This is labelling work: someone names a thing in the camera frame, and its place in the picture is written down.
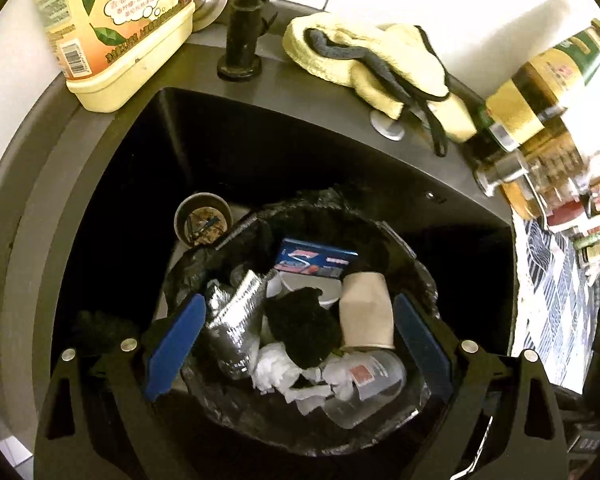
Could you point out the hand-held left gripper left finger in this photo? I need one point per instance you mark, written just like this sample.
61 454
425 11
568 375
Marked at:
175 345

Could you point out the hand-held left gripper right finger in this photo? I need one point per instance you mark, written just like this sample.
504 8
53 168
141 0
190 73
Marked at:
420 340

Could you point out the clear plastic cup red print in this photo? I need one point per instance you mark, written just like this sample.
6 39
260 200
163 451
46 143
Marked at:
375 380

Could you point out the brown paper cup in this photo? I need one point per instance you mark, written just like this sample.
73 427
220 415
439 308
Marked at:
367 310

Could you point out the silver foil bag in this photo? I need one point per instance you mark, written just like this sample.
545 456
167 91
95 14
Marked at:
235 320

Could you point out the small white tissue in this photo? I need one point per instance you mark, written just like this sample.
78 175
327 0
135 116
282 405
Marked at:
275 366

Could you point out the black cloth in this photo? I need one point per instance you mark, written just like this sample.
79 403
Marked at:
302 325

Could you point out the small blue box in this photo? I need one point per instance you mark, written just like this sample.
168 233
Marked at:
315 257

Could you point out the bin with black liner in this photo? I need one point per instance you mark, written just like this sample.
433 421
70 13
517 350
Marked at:
330 217

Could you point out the blue white patterned tablecloth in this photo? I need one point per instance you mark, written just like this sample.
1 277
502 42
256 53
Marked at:
545 285

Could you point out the sink drain strainer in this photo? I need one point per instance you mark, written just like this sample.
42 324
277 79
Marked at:
202 220

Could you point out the dark sauce jug red label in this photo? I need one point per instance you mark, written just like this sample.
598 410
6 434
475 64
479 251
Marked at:
570 212

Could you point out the large cooking oil jug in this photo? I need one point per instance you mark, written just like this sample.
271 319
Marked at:
547 160

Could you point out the dark grey kitchen sink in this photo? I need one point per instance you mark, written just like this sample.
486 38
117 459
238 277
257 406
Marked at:
280 160

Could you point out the dark bottle with yellow label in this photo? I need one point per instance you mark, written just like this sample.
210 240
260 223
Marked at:
530 90

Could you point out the yellow cloth with grey trim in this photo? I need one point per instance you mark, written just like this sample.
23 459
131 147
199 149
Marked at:
340 45

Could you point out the yellow dish soap bottle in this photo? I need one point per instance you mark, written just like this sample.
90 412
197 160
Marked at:
120 35

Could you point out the black faucet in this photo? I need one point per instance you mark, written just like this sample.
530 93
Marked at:
242 35

